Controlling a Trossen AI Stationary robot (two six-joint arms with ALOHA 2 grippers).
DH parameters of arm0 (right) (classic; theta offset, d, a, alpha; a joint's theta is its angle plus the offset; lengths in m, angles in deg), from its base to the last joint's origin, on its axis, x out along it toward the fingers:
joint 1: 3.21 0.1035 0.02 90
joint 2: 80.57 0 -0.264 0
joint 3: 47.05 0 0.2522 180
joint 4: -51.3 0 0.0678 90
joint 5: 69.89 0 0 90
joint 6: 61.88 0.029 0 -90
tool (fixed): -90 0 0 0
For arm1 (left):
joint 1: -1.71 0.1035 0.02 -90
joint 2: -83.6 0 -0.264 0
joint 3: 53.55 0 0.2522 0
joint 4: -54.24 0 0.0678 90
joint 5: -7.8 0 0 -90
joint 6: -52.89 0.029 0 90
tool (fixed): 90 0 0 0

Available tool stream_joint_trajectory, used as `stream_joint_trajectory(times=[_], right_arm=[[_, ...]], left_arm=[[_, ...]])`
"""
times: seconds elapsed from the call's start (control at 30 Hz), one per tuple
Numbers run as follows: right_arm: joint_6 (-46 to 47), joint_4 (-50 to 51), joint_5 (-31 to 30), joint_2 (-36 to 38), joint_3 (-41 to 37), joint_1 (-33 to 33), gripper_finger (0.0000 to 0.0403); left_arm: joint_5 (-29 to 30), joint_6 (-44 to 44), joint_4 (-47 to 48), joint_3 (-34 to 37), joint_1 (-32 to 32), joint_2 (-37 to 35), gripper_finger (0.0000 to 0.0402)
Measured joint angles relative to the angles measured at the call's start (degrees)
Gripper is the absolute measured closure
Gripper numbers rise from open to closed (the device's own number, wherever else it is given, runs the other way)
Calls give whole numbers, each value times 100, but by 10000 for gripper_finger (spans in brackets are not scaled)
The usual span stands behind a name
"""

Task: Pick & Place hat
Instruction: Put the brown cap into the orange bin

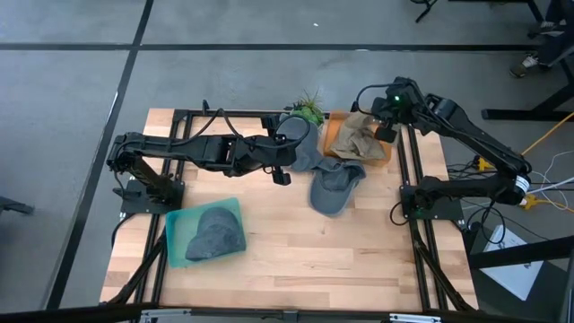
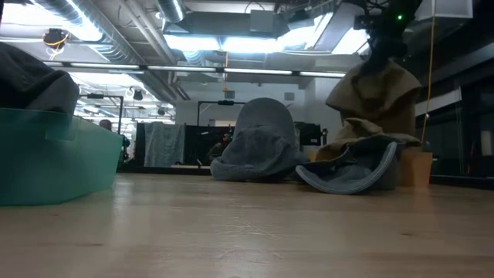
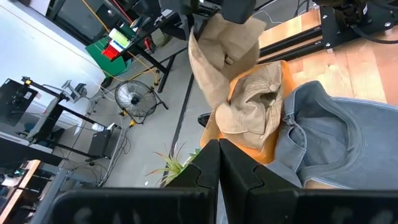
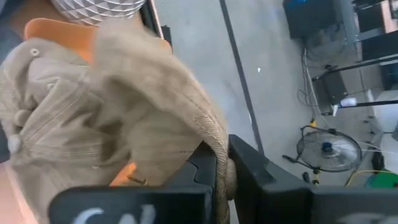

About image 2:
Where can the grey baseball cap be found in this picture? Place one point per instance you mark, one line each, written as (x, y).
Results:
(31, 85)
(262, 154)
(347, 181)

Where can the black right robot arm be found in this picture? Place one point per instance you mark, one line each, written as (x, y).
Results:
(390, 19)

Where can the black monitor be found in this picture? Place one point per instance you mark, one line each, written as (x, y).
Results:
(310, 134)

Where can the orange plastic bin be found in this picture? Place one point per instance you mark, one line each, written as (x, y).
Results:
(415, 170)

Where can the grey ceiling box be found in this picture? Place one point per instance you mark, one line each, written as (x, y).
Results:
(262, 21)

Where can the person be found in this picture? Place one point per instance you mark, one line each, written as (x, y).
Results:
(107, 124)
(220, 148)

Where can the long ceiling light bar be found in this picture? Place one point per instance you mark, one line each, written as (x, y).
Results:
(181, 68)

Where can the black partition panel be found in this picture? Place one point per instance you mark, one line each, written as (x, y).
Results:
(197, 143)

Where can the grey hanging cloth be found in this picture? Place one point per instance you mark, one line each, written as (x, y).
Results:
(164, 144)

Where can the green plastic bin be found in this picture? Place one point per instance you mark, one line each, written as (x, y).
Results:
(58, 162)

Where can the black background rig frame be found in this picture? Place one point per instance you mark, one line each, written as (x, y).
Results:
(95, 96)
(225, 102)

